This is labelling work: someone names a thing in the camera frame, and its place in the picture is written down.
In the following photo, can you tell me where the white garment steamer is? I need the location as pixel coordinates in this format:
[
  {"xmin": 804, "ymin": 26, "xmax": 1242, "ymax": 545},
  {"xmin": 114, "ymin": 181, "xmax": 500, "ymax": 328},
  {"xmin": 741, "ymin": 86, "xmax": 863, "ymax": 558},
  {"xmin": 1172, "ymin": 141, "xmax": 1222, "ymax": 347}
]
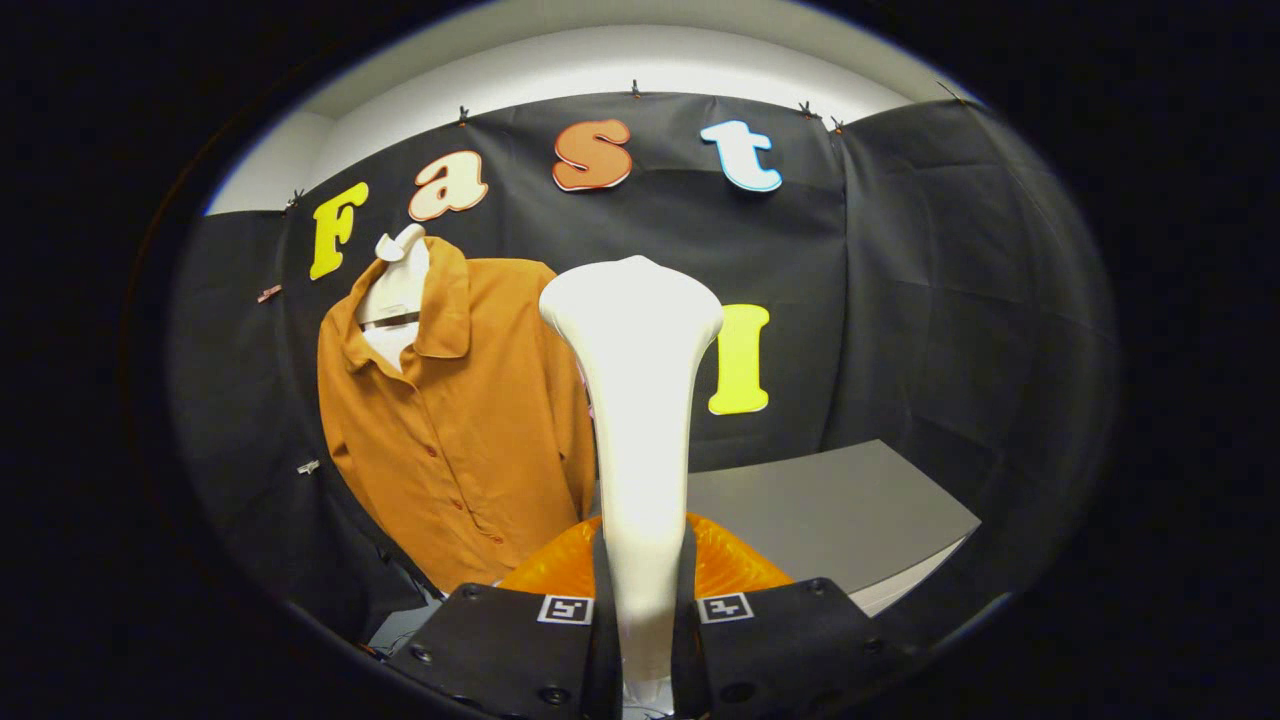
[{"xmin": 538, "ymin": 255, "xmax": 725, "ymax": 711}]

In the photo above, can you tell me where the row of black backdrop clips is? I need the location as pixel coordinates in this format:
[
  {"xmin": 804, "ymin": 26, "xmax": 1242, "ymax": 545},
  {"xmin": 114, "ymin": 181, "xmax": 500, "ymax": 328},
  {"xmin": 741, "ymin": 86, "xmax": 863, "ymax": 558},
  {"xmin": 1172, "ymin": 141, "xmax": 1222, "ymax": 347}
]
[{"xmin": 283, "ymin": 78, "xmax": 966, "ymax": 211}]

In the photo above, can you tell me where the grey cabinet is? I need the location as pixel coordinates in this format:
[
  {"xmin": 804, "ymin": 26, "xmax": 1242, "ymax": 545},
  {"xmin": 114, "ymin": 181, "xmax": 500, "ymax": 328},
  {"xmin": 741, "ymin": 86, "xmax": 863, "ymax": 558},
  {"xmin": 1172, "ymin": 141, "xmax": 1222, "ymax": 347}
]
[{"xmin": 685, "ymin": 438, "xmax": 983, "ymax": 616}]

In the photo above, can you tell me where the white mannequin torso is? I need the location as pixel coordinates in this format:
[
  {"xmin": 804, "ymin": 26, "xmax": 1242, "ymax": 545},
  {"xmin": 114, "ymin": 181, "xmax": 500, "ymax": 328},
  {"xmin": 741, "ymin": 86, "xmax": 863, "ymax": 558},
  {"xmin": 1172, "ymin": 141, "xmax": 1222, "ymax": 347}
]
[{"xmin": 355, "ymin": 223, "xmax": 433, "ymax": 373}]

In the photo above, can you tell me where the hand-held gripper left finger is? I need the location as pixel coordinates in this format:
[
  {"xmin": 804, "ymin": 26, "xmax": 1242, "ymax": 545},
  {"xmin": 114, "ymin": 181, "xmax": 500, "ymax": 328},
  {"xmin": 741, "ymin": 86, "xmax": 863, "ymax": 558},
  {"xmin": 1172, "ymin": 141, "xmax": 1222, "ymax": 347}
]
[{"xmin": 385, "ymin": 513, "xmax": 626, "ymax": 720}]

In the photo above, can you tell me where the orange button-up shirt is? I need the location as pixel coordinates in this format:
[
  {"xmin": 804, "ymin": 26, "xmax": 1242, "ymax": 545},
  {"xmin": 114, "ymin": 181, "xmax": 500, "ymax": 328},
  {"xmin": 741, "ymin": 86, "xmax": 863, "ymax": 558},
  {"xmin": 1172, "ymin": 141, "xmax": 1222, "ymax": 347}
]
[{"xmin": 317, "ymin": 235, "xmax": 598, "ymax": 593}]

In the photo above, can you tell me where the black backdrop cloth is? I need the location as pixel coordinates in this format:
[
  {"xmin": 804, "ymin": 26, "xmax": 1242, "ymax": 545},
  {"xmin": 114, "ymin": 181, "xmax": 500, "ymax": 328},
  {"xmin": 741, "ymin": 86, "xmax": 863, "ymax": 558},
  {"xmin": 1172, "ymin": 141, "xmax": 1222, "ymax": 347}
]
[{"xmin": 168, "ymin": 92, "xmax": 1121, "ymax": 651}]

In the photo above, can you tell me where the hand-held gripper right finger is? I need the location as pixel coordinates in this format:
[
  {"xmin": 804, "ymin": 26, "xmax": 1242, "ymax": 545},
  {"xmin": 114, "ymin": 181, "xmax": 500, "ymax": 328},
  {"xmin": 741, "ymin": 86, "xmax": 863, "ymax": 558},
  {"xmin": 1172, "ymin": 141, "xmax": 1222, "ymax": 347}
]
[{"xmin": 670, "ymin": 513, "xmax": 916, "ymax": 720}]

